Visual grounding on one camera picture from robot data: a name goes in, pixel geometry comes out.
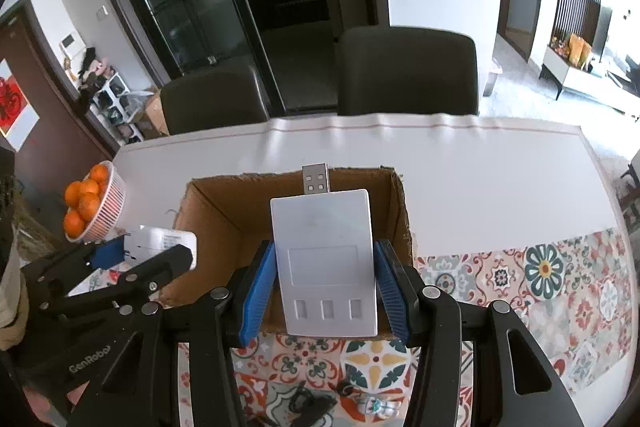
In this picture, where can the orange fruit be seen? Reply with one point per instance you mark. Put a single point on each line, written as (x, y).
(73, 224)
(88, 205)
(71, 194)
(99, 173)

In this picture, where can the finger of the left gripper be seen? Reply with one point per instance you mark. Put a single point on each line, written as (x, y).
(66, 269)
(133, 286)

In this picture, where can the white USB hub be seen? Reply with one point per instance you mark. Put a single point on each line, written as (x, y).
(324, 247)

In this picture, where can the patterned tile tablecloth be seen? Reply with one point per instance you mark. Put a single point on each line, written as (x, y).
(505, 209)

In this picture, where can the dark chair right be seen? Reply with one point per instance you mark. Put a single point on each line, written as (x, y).
(406, 70)

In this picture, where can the black power adapter with cable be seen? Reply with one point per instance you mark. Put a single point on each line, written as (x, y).
(296, 406)

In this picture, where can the small blue white figurine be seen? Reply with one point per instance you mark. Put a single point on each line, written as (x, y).
(371, 406)

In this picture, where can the brown cardboard box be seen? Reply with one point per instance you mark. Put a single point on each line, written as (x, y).
(231, 217)

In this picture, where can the dark chair left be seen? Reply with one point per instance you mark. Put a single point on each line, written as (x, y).
(226, 95)

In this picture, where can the white basket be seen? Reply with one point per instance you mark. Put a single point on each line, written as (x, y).
(113, 198)

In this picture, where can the white plug power adapter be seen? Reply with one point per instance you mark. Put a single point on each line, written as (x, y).
(140, 244)

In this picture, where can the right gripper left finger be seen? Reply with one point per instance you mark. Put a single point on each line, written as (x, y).
(224, 318)

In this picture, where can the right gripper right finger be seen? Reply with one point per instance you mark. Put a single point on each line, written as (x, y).
(514, 383)

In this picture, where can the dark chair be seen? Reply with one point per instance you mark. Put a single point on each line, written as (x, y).
(406, 70)
(226, 95)

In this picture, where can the white shoe rack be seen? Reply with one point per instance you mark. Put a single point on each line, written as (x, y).
(114, 108)

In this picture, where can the white TV console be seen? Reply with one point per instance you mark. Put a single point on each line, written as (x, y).
(603, 90)

